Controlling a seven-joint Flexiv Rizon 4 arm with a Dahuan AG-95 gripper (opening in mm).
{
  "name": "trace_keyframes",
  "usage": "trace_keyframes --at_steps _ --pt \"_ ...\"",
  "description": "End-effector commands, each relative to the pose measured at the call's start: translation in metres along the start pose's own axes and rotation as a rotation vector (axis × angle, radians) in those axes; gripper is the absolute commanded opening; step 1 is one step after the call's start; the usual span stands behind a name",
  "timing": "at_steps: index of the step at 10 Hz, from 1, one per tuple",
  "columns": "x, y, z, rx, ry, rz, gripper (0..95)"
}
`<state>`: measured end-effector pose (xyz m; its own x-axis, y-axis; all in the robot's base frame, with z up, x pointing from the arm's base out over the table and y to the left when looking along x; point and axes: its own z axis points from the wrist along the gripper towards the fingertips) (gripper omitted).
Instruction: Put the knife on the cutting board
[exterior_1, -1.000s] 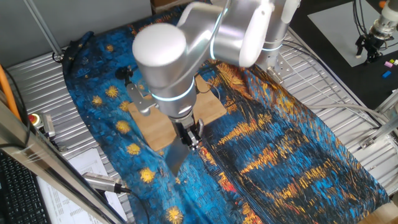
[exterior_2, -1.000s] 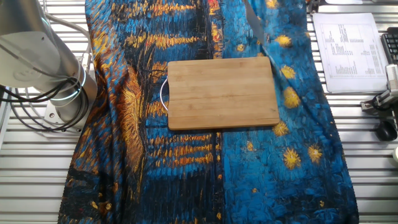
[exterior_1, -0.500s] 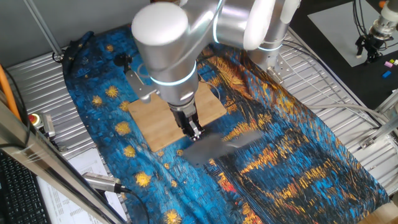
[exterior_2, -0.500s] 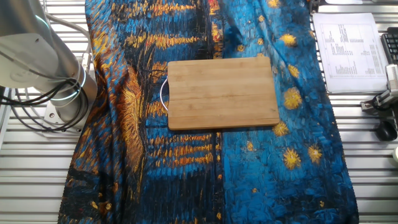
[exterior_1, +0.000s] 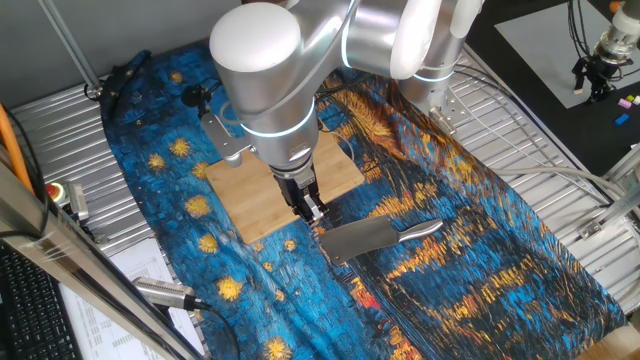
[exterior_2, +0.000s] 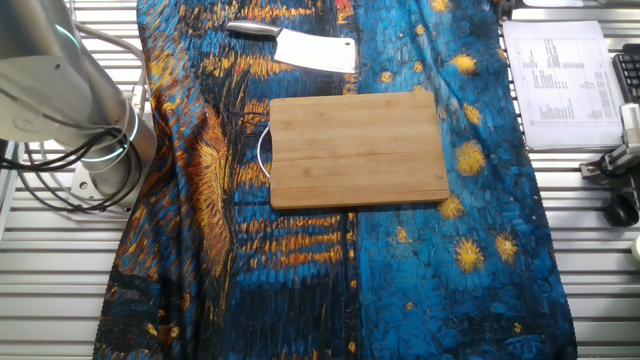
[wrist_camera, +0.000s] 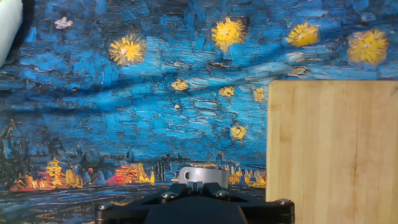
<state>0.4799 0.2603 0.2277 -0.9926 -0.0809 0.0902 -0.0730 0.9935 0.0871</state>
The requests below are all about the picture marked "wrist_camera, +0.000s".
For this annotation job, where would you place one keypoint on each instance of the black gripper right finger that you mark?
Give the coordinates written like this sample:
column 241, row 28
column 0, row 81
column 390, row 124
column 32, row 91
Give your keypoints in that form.
column 264, row 210

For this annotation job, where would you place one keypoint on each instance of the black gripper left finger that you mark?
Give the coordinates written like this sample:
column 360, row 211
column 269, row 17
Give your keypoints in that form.
column 130, row 210

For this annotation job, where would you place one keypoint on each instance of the steel cleaver knife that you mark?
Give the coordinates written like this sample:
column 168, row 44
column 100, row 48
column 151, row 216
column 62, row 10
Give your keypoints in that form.
column 205, row 175

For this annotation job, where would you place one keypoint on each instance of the bamboo cutting board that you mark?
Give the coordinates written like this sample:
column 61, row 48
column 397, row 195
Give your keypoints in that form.
column 332, row 149

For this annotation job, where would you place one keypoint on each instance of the starry night print tablecloth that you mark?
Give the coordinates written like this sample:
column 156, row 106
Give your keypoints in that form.
column 124, row 109

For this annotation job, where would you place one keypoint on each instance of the printed white paper sheet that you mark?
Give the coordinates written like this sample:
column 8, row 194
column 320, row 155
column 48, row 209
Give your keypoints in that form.
column 9, row 28

